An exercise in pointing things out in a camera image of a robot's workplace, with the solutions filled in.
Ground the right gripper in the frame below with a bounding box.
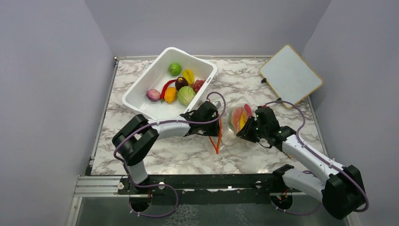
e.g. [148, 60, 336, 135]
[237, 116, 268, 143]

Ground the clear zip top bag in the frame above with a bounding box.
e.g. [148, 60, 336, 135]
[208, 104, 253, 155]

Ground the orange fake fruit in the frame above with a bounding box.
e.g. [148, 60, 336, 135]
[164, 87, 177, 104]

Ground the white plastic bin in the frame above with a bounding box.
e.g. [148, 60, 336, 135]
[122, 47, 217, 120]

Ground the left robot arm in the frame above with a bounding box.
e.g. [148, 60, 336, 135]
[112, 101, 222, 194]

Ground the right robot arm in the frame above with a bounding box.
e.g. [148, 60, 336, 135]
[232, 106, 367, 219]

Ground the red chili in bag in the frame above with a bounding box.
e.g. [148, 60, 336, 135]
[244, 104, 253, 117]

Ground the green cabbage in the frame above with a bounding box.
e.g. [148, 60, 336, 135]
[177, 86, 196, 106]

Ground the red grapes bunch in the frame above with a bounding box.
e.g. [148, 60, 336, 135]
[191, 80, 205, 93]

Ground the dark purple fruit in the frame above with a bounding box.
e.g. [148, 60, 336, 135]
[175, 77, 189, 91]

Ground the yellow bell pepper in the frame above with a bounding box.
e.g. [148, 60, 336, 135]
[182, 69, 195, 85]

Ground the red chili pepper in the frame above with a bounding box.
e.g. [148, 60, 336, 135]
[160, 79, 176, 101]

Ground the purple onion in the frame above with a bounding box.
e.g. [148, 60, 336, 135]
[146, 89, 161, 102]

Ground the small green lime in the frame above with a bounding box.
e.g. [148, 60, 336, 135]
[168, 63, 182, 76]

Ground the white board wooden frame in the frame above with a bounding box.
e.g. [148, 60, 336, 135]
[259, 44, 324, 104]

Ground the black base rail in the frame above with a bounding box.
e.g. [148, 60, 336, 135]
[85, 167, 304, 207]

